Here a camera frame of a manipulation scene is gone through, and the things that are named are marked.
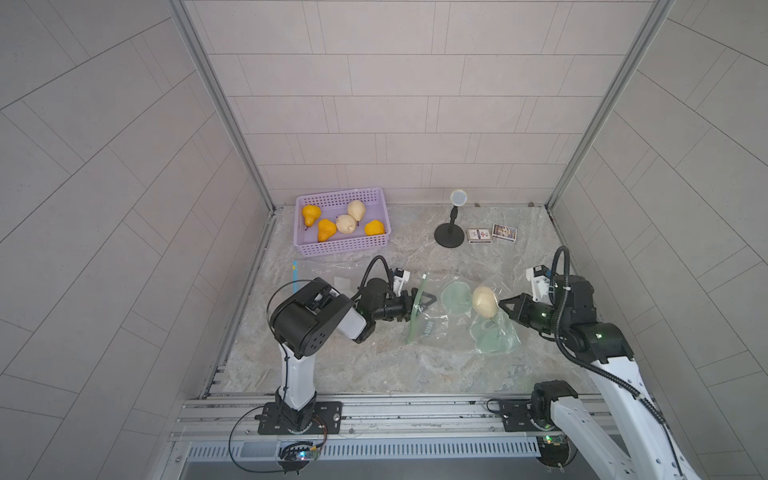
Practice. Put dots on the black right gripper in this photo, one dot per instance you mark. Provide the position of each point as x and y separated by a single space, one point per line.
520 305

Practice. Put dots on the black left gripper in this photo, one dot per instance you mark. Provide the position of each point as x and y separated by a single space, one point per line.
405 306

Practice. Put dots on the green zip-top bag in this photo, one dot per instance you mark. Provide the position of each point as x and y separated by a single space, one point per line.
452 325

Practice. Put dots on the pale round fruit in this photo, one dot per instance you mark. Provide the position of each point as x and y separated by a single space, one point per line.
357 210
345 224
484 302

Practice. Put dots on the blue zip-top bag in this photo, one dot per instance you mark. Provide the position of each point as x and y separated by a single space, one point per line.
345 277

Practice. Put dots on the yellow pear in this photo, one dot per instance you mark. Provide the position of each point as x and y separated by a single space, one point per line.
375 227
326 230
310 214

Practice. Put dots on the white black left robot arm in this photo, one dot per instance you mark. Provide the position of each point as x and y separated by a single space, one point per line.
304 322

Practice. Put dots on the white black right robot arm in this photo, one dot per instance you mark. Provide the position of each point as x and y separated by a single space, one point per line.
567 314

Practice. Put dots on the black microphone stand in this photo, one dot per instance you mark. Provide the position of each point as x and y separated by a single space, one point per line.
449 235

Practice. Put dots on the white gold card box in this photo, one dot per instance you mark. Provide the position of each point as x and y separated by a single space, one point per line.
479 236

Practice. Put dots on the purple plastic basket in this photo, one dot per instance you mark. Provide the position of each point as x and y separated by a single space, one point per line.
334 204

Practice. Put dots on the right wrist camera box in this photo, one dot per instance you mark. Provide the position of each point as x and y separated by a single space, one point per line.
540 277

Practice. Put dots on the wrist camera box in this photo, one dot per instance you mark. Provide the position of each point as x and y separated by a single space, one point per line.
540 277
400 278

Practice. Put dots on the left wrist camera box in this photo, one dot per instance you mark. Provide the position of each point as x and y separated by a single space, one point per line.
400 278

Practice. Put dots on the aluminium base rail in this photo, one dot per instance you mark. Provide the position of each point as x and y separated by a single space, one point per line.
247 431

